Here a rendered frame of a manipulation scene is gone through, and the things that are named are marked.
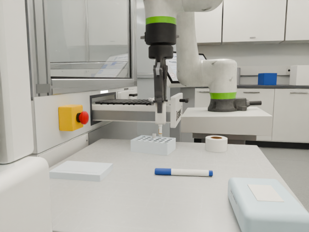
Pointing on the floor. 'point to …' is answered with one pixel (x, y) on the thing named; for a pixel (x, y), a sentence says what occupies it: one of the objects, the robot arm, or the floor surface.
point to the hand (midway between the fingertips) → (160, 112)
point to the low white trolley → (155, 189)
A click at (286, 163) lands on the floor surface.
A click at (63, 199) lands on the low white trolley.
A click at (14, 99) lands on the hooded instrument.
